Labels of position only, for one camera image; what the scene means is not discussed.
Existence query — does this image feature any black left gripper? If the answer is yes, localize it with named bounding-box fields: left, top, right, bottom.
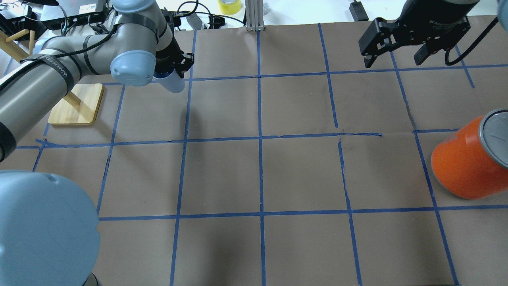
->
left=155, top=38, right=194, bottom=79

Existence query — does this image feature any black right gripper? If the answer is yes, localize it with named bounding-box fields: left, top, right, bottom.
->
left=358, top=0, right=471, bottom=68

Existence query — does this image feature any light blue cup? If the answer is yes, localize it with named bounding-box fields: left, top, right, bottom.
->
left=154, top=67, right=185, bottom=94

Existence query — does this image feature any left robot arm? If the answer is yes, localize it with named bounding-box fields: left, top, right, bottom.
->
left=0, top=0, right=194, bottom=286

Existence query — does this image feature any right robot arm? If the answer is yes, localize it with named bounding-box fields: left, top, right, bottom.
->
left=358, top=0, right=508, bottom=68

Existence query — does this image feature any wooden cup stand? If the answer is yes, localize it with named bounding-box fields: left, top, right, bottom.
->
left=1, top=36, right=104, bottom=138

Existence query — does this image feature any black power adapter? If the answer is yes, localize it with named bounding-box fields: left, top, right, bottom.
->
left=349, top=0, right=369, bottom=22

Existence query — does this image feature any yellow tape roll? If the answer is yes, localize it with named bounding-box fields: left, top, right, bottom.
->
left=217, top=0, right=242, bottom=15

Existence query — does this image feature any orange can with grey lid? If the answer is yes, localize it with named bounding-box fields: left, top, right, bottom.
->
left=431, top=108, right=508, bottom=200

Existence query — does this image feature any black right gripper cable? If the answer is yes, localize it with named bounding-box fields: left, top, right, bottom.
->
left=444, top=16, right=500, bottom=66

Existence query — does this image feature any aluminium frame post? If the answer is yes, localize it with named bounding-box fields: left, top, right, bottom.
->
left=245, top=0, right=265, bottom=31

